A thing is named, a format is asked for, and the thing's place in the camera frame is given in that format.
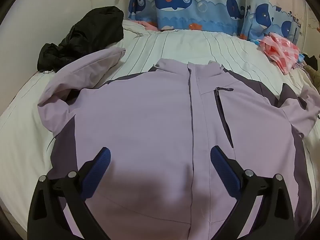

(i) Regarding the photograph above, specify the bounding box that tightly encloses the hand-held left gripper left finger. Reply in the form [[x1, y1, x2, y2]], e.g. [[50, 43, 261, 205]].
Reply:
[[27, 147, 112, 240]]

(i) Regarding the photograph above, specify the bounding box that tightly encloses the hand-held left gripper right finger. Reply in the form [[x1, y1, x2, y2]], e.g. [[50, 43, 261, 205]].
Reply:
[[210, 145, 295, 240]]

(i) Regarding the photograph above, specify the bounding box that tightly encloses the lilac and purple jacket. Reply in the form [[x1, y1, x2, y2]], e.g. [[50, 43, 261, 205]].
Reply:
[[37, 47, 318, 240]]

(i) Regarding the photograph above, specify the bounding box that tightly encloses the beige plush cloth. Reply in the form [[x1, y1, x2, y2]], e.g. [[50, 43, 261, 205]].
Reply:
[[304, 65, 320, 90]]

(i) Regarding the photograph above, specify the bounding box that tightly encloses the black puffy jacket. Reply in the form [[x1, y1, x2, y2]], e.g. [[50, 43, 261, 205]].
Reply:
[[37, 6, 125, 72]]

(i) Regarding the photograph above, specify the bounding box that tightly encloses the white striped bed sheet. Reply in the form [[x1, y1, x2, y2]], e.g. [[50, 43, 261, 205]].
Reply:
[[0, 20, 320, 233]]

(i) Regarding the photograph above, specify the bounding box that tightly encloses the dark cloth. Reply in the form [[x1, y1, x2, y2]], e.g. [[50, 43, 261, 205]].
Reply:
[[301, 54, 320, 67]]

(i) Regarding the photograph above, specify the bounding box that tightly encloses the pink cloth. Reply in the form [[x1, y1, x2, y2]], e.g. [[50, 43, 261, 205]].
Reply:
[[136, 20, 160, 32]]

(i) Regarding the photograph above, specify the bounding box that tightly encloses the blue whale print curtain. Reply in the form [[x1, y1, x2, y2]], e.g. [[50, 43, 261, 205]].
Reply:
[[127, 0, 300, 43]]

